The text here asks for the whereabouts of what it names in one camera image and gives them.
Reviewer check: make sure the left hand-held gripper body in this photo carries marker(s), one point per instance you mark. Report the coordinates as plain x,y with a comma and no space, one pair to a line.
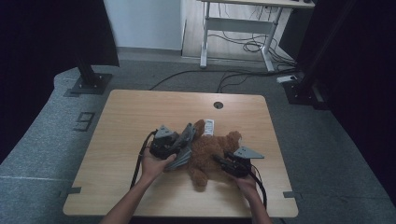
163,144

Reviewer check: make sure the black curtain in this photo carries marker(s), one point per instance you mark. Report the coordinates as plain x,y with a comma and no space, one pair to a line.
367,77
46,46

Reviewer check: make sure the black metal stand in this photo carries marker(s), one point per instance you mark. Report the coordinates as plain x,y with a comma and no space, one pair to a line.
303,90

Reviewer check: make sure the person's right hand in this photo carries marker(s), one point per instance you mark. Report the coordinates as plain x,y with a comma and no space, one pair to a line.
247,186

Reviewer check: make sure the brown teddy bear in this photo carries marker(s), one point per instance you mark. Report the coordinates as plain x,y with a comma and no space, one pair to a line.
208,152

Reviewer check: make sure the grey table edge bracket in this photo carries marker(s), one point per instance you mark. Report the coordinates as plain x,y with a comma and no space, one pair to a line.
291,195
73,190

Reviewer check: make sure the white power strip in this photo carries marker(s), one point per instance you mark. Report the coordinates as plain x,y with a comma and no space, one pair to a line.
286,79

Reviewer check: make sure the black stand with base plate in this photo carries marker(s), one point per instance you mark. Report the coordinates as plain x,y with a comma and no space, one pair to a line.
90,82

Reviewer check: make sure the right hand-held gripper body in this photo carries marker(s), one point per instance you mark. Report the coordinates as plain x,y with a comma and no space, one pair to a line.
241,163

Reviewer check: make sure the person's left hand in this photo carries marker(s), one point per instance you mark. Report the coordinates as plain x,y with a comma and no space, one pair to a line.
155,169

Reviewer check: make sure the white desk frame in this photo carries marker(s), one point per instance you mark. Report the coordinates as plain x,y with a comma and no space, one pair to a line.
239,25

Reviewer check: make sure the grey striped cloth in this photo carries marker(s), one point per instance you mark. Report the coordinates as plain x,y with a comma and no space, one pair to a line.
185,146

